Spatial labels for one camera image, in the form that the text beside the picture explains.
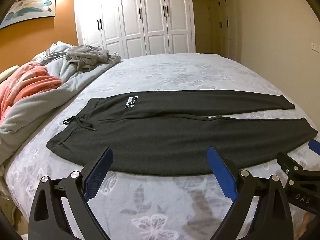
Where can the pink blanket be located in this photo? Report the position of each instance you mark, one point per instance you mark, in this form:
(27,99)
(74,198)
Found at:
(27,80)

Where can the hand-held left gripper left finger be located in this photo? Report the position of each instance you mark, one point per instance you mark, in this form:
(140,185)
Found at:
(100,173)

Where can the dark grey pants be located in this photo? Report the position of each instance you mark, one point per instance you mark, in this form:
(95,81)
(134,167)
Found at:
(175,140)

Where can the grey duvet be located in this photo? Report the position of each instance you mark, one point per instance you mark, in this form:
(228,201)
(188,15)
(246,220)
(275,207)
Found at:
(37,100)

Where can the white wardrobe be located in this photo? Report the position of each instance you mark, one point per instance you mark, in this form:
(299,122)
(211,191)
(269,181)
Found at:
(155,17)

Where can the framed feather wall picture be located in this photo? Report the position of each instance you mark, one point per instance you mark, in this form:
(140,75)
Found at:
(27,10)

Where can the cream headboard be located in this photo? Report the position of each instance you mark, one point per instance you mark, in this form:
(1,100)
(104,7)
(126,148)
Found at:
(7,73)

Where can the crumpled grey garment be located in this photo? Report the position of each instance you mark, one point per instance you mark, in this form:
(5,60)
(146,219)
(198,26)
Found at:
(85,55)

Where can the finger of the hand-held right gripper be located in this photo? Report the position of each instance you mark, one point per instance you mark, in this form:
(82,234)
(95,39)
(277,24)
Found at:
(287,161)
(315,147)

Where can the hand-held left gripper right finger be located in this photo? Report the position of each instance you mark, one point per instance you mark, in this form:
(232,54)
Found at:
(221,173)

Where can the cream hallway cabinet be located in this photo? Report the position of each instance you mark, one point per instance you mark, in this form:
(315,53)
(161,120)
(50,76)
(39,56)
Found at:
(225,17)

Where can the bed with butterfly sheet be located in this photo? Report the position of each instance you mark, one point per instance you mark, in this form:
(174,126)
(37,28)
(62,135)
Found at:
(175,75)

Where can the white wall switch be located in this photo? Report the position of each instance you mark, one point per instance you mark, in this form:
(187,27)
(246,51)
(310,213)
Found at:
(315,47)

